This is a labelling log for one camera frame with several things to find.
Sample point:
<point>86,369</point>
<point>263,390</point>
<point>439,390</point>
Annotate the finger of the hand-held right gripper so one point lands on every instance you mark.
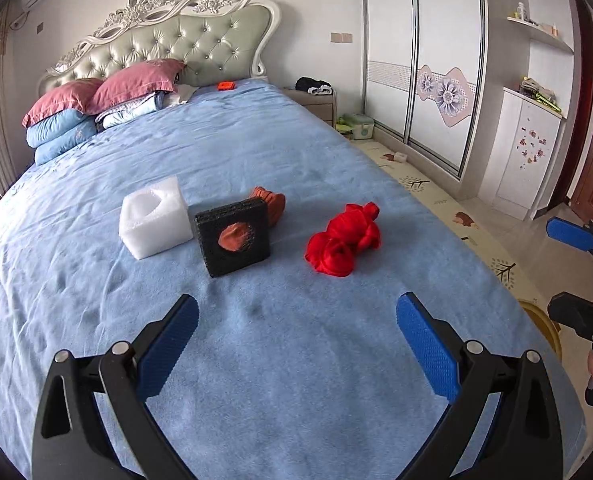
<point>571,234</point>
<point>576,312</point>

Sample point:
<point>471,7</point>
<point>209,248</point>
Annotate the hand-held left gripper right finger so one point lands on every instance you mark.
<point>426,347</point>

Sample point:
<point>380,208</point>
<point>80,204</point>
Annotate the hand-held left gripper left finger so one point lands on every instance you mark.
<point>169,345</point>

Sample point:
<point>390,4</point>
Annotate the yellow round bin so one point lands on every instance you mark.
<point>546,325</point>

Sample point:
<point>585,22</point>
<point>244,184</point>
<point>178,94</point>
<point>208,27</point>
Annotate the white cabinet with stickers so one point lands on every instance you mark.
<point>521,160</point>

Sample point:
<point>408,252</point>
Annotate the black foam square with hole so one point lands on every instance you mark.
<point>211,245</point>

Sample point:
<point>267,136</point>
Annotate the white foam block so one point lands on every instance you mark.
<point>151,220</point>

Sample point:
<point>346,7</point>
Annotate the red cloth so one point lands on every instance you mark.
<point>344,242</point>

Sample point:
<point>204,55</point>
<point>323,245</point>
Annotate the patterned play mat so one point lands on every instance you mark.
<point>441,200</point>

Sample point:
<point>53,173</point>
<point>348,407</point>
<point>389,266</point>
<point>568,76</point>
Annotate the small orange box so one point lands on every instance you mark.
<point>553,30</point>

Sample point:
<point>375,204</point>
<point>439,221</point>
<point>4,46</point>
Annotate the light blue folded quilt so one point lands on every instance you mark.
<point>66,147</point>
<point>59,127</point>

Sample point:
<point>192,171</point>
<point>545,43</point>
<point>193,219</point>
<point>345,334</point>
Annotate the small white bottle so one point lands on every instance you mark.
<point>520,11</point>

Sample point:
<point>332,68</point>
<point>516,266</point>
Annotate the green white storage box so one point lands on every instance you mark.
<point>361,127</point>

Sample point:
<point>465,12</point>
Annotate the yellow green toys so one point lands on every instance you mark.
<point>344,127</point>

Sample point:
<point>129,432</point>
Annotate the patterned grey-blue folded quilt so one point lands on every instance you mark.
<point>131,110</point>

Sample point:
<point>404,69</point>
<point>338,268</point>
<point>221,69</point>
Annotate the white sliding-door wardrobe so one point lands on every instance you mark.
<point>426,35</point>

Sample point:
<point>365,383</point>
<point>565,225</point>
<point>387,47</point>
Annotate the white cloth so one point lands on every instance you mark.
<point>184,95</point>

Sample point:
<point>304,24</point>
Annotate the grey nightstand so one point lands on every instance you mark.
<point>316,107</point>

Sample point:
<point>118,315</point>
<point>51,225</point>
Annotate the pink pillow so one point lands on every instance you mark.
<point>136,82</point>
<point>61,100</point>

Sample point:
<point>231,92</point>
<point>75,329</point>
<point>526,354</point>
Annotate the small orange item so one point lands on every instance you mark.
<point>226,86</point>

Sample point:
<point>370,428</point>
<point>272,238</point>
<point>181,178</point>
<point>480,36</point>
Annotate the black clothes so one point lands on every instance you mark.
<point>314,86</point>

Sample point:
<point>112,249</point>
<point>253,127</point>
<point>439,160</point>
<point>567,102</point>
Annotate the tufted green white headboard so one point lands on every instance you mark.
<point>196,40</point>

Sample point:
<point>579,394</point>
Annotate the white curved wall shelf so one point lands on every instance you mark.
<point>541,32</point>

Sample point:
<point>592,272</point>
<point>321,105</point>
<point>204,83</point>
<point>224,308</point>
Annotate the wall switch panel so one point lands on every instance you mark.
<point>341,37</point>

